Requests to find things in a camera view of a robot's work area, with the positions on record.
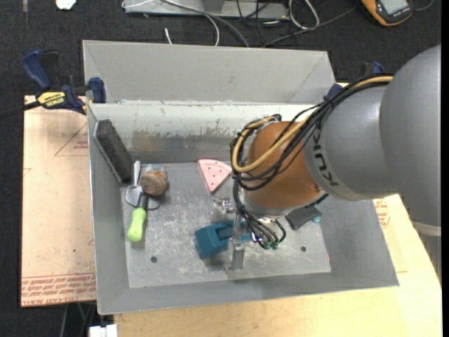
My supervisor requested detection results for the clear glass thing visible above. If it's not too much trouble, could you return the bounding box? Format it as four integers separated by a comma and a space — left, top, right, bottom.
210, 194, 236, 225

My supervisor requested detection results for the teal plastic block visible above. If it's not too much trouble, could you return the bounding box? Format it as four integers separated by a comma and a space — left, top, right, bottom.
194, 219, 254, 260

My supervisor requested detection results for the grey metal bin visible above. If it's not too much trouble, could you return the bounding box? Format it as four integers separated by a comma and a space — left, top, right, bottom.
82, 39, 400, 315

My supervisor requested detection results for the pink dotted wedge pad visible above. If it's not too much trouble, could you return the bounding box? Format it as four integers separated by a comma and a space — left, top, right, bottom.
196, 158, 234, 194

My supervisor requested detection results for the black case with blue tip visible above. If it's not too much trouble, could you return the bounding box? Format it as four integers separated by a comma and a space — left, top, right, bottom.
284, 204, 323, 231

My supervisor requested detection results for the brown speckled ball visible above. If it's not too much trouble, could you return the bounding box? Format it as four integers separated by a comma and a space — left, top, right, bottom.
139, 169, 170, 198

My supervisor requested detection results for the dark green flat block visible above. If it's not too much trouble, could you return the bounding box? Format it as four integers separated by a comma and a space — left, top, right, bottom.
93, 119, 135, 184

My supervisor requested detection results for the brown cardboard board red print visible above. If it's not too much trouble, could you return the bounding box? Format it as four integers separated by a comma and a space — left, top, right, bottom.
20, 95, 408, 308

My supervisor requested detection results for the green-handled metal tool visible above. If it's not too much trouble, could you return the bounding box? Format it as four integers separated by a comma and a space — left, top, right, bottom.
125, 159, 162, 243

